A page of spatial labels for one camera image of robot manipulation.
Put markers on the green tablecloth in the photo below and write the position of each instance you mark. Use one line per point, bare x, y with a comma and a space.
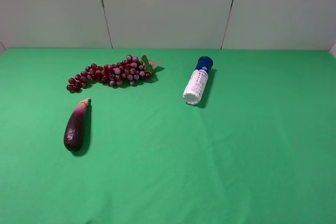
258, 148

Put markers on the red grape bunch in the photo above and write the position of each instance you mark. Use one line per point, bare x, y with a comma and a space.
127, 72

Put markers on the purple eggplant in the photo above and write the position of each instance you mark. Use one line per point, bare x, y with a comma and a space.
75, 128

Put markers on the white bottle blue cap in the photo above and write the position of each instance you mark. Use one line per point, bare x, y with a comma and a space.
194, 90

